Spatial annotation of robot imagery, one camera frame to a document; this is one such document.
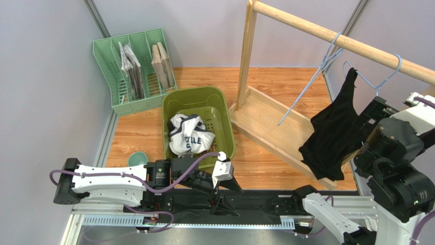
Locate white tank top navy trim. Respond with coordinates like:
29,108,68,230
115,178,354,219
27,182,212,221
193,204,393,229
168,114,215,157

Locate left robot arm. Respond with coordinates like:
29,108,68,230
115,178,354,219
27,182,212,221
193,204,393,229
49,152,243,216

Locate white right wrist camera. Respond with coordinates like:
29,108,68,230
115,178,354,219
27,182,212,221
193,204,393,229
390,92,434,136

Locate mint green file organizer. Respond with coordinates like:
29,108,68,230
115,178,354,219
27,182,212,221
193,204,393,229
92,28,177,116

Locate teal green cup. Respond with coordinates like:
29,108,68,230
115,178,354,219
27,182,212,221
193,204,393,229
127,151,148,167

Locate brown wooden boards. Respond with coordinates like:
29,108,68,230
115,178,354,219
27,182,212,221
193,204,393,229
152,42,175,89

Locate folded newspapers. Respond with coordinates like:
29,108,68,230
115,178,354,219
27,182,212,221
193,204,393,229
118,42,145,100

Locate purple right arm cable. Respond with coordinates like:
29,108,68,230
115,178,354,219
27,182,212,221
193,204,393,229
409,96,435,245

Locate wooden clothes rack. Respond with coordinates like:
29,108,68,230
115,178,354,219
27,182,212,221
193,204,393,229
228,0,435,190

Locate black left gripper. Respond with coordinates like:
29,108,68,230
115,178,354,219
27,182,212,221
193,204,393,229
175,170,243,217

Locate olive green plastic basket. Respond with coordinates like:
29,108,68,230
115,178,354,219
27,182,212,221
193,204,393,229
161,86,236,172

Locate light blue wire hanger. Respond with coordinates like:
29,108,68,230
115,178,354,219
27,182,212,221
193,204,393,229
342,54,403,96
278,32,343,126

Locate black garment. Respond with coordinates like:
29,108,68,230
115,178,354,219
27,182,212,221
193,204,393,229
299,68,364,181

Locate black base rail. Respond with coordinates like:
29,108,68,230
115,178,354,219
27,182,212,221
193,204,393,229
135,185,316,225

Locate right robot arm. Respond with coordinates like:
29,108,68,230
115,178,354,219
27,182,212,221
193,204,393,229
291,92,434,244

